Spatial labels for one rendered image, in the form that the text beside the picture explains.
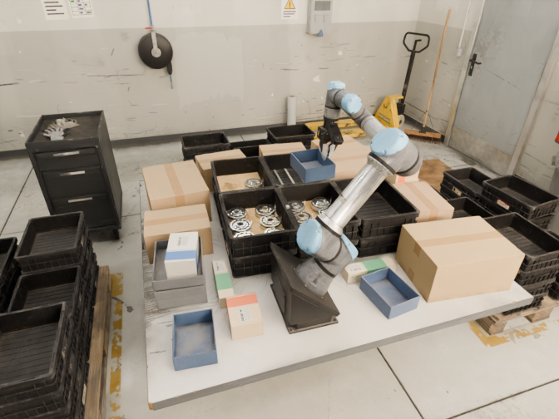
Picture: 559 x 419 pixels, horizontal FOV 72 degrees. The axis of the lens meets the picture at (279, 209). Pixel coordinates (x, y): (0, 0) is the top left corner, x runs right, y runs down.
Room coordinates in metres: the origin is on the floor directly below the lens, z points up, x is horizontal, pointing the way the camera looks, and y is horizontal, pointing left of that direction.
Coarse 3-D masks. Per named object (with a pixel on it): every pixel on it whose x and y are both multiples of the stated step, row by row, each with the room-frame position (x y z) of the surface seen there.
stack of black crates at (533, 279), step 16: (496, 224) 2.03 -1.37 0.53; (512, 224) 2.05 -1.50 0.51; (528, 224) 1.96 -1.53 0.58; (512, 240) 1.91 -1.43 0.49; (528, 240) 1.92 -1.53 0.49; (544, 240) 1.84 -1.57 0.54; (528, 256) 1.63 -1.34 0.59; (544, 256) 1.64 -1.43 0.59; (528, 272) 1.62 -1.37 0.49; (544, 272) 1.68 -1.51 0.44; (528, 288) 1.64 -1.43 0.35; (544, 288) 1.70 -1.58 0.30; (528, 304) 1.68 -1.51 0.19
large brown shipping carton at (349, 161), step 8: (336, 152) 2.27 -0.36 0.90; (344, 152) 2.27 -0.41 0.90; (352, 152) 2.28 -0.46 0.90; (360, 152) 2.28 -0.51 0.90; (368, 152) 2.28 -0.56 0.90; (336, 160) 2.15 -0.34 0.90; (344, 160) 2.15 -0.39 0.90; (352, 160) 2.15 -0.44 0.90; (360, 160) 2.15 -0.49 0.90; (336, 168) 2.04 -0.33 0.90; (344, 168) 2.05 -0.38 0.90; (352, 168) 2.05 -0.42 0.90; (360, 168) 2.05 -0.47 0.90; (336, 176) 1.99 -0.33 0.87; (344, 176) 2.01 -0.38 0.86; (352, 176) 2.03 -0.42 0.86
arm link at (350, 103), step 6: (342, 90) 1.67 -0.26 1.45; (336, 96) 1.65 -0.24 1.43; (342, 96) 1.62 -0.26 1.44; (348, 96) 1.60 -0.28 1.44; (354, 96) 1.59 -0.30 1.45; (336, 102) 1.64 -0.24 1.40; (342, 102) 1.60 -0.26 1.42; (348, 102) 1.58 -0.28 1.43; (354, 102) 1.58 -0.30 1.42; (360, 102) 1.60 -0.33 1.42; (342, 108) 1.61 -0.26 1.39; (348, 108) 1.57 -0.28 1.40; (354, 108) 1.58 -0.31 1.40; (360, 108) 1.62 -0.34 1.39; (348, 114) 1.63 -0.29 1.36; (354, 114) 1.62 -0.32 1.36; (360, 114) 1.62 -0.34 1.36
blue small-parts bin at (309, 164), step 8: (296, 152) 1.75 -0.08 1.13; (304, 152) 1.76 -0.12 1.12; (312, 152) 1.78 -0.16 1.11; (320, 152) 1.75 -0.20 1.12; (296, 160) 1.66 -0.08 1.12; (304, 160) 1.76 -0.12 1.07; (312, 160) 1.78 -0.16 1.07; (320, 160) 1.75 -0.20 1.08; (328, 160) 1.67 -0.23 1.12; (296, 168) 1.66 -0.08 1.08; (304, 168) 1.56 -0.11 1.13; (312, 168) 1.56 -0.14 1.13; (320, 168) 1.58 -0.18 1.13; (328, 168) 1.59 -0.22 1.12; (304, 176) 1.56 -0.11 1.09; (312, 176) 1.56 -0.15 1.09; (320, 176) 1.58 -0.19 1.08; (328, 176) 1.59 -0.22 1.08
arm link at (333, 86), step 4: (332, 84) 1.70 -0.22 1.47; (336, 84) 1.69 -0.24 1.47; (340, 84) 1.69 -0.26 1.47; (344, 84) 1.71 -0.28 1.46; (328, 88) 1.71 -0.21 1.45; (332, 88) 1.69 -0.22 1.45; (336, 88) 1.69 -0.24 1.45; (340, 88) 1.69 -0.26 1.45; (344, 88) 1.71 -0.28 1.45; (328, 92) 1.71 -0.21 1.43; (332, 92) 1.69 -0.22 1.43; (328, 96) 1.70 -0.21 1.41; (332, 96) 1.68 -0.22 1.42; (328, 100) 1.70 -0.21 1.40; (332, 100) 1.67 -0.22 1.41; (328, 104) 1.70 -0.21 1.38; (332, 104) 1.69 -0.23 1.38; (332, 108) 1.69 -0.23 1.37; (336, 108) 1.69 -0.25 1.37; (340, 108) 1.70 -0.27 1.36
